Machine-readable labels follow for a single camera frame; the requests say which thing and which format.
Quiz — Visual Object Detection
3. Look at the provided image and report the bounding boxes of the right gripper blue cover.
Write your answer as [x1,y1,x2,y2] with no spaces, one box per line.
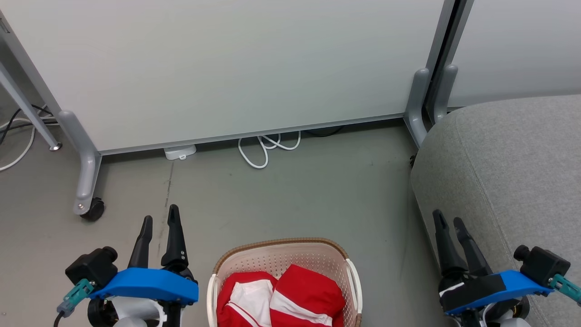
[432,209,552,327]

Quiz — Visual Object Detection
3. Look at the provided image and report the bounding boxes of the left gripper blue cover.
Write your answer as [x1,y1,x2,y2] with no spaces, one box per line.
[86,204,200,327]

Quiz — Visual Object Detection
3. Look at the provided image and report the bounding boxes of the red white sports jersey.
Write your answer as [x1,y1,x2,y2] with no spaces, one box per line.
[217,272,278,327]

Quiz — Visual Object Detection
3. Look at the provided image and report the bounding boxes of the red white sports shorts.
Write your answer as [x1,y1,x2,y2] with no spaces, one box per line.
[270,264,345,327]

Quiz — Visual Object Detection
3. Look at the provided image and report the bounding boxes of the grey fabric sofa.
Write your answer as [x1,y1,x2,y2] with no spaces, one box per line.
[410,94,581,327]

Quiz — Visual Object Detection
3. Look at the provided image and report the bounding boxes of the black caster wheel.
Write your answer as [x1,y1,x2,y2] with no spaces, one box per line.
[80,198,106,222]

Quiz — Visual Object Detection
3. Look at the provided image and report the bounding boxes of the white power adapter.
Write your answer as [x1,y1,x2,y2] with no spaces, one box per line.
[164,144,197,160]

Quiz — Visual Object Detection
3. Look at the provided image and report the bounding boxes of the grey partition leg with caster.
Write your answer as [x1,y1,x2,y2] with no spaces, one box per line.
[58,109,101,216]

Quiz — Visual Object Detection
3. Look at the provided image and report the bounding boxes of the beige perforated laundry basket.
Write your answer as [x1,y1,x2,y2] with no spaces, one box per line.
[207,238,363,327]

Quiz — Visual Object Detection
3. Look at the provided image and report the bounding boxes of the wide white partition panel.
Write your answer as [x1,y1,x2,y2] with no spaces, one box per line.
[0,0,454,155]

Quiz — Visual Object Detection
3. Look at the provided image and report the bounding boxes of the grey metal table leg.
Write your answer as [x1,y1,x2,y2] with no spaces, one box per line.
[0,61,63,151]

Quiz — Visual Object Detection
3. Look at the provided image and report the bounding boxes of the teal left camera connector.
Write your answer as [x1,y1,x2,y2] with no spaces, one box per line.
[57,278,96,318]

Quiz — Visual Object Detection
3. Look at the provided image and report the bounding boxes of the teal camera connector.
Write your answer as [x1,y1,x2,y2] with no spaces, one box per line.
[57,278,96,318]
[548,274,581,304]

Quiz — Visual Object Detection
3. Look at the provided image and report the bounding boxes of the teal right camera connector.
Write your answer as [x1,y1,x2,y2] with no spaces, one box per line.
[548,274,581,304]

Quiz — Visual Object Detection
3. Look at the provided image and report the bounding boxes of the coiled white cable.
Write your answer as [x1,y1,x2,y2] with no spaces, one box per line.
[238,131,302,169]

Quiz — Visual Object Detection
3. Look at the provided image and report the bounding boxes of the long white cable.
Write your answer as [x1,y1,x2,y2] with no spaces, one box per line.
[0,116,59,172]

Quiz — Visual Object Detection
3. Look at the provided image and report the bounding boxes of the black floor cable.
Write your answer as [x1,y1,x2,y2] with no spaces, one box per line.
[302,126,345,138]

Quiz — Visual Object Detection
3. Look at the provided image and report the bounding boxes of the thin black cable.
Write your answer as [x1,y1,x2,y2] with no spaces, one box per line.
[0,104,55,146]

